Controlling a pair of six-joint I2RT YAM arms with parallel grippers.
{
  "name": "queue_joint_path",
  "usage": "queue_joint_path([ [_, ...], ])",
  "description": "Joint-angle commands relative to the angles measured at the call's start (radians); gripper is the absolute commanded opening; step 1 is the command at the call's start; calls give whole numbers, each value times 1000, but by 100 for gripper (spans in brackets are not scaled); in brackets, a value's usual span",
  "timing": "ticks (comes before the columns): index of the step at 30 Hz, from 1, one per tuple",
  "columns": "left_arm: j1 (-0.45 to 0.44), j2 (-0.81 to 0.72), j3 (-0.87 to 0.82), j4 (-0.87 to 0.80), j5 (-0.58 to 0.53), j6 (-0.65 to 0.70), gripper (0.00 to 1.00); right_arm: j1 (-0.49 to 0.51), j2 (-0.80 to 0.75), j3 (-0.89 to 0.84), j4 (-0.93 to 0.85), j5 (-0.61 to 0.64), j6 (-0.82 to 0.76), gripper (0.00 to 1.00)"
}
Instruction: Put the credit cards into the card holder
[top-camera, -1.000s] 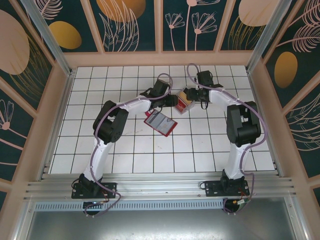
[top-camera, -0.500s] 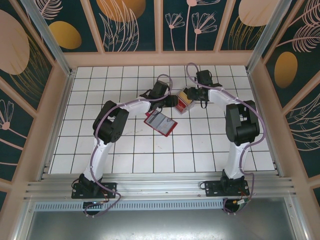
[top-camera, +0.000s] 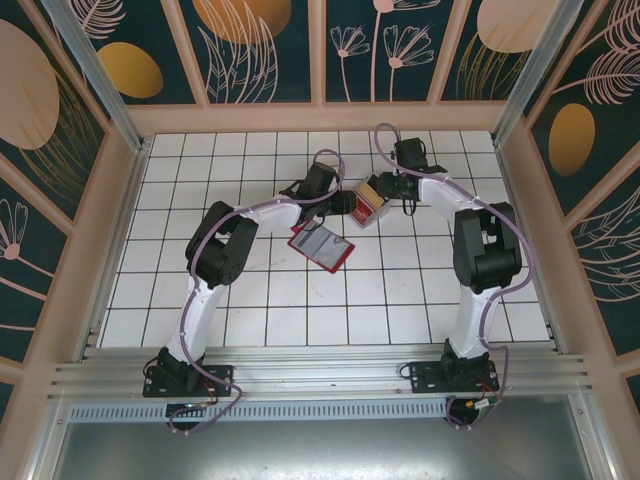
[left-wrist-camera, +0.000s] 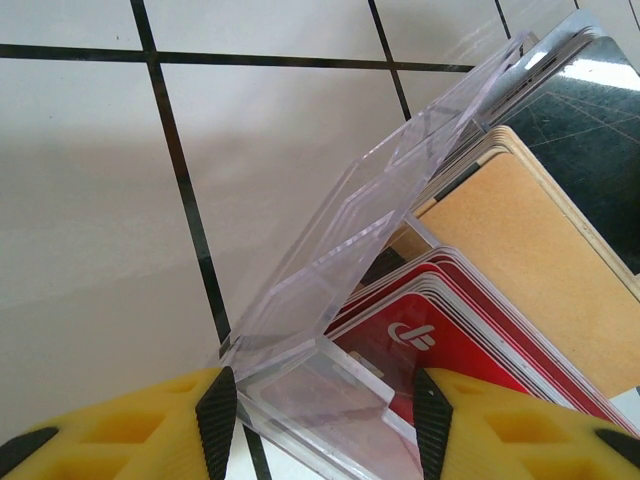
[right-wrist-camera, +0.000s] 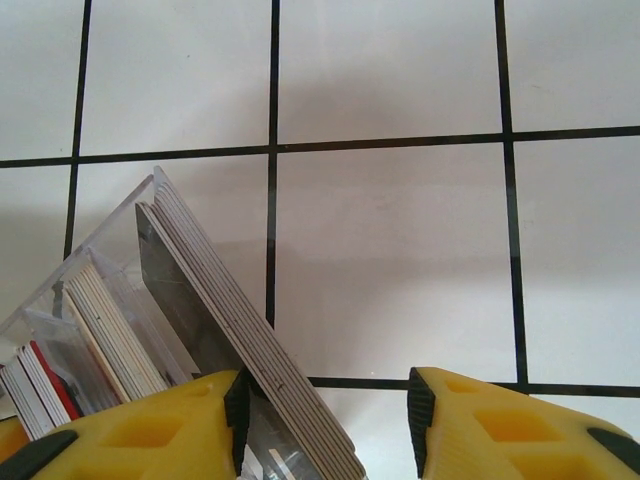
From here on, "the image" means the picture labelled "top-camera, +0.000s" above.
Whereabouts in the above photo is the tan credit card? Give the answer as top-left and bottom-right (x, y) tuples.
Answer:
(360, 180), (385, 207)

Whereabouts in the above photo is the red credit card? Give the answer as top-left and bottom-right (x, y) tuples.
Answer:
(349, 198), (375, 229)

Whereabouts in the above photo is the red card holder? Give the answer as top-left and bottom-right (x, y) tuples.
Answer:
(287, 222), (356, 275)

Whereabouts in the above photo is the grey metal sheet panel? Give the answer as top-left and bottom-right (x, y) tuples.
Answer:
(47, 394), (619, 480)

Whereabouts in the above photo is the aluminium side rail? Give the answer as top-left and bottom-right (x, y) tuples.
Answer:
(492, 139), (569, 354)
(74, 144), (151, 362)

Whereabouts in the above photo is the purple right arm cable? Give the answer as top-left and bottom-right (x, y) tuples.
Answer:
(373, 122), (532, 434)

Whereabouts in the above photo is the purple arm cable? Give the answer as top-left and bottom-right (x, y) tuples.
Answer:
(169, 148), (349, 435)
(373, 122), (532, 434)

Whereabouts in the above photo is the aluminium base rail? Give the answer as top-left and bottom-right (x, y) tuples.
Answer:
(47, 343), (594, 401)

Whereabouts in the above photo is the aluminium corner post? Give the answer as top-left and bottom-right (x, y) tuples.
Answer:
(40, 0), (151, 154)
(492, 0), (596, 147)

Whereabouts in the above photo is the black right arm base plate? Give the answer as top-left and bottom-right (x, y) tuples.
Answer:
(408, 360), (500, 394)

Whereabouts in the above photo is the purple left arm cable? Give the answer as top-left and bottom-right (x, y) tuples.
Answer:
(169, 148), (349, 435)

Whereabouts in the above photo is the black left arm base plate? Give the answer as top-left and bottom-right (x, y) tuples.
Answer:
(143, 364), (235, 399)

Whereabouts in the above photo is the perforated grey cable tray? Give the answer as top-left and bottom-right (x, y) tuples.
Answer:
(67, 402), (451, 422)

